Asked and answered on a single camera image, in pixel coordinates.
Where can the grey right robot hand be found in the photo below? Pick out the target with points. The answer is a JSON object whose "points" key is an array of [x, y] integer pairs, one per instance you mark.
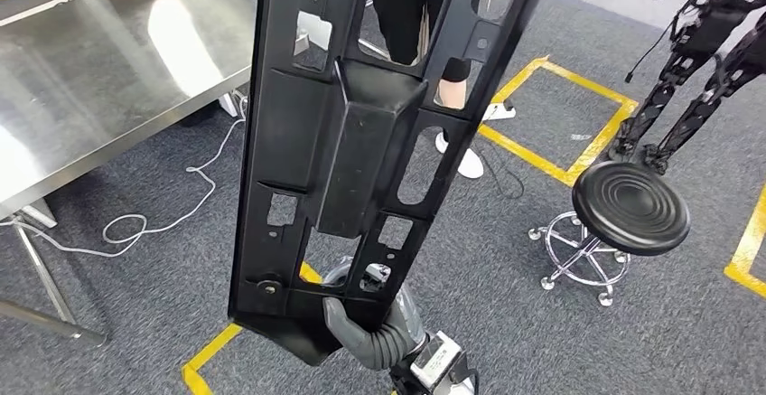
{"points": [[344, 326]]}

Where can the black humanoid robot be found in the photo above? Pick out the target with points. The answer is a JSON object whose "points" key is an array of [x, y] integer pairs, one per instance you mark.
{"points": [[706, 30]]}

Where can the yellow floor tape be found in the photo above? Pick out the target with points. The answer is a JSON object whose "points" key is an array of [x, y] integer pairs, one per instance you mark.
{"points": [[209, 353], [589, 82], [748, 248]]}

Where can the stainless steel workbench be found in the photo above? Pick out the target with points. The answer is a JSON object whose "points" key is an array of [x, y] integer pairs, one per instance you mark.
{"points": [[119, 69]]}

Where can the long black plastic part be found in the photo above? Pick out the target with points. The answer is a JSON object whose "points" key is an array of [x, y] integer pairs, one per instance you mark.
{"points": [[353, 159]]}

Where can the white desk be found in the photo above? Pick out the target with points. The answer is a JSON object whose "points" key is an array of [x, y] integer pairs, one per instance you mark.
{"points": [[48, 3]]}

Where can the black round stool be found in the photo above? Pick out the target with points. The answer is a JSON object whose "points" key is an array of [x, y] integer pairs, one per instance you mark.
{"points": [[628, 206]]}

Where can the person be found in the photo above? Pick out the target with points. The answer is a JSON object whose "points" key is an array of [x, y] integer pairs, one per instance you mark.
{"points": [[407, 9]]}

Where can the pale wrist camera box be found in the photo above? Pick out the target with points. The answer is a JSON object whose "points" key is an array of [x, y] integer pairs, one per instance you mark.
{"points": [[437, 359]]}

